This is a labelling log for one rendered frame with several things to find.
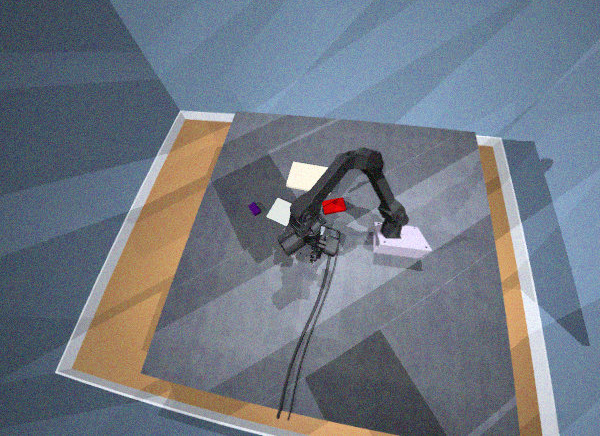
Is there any red rectangular block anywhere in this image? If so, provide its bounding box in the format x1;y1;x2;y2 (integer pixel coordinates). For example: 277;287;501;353
322;197;346;215

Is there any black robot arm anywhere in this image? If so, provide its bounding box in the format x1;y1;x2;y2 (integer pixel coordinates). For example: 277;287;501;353
277;148;410;264

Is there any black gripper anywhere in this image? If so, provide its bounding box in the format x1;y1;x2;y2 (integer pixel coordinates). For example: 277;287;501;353
284;224;340;257

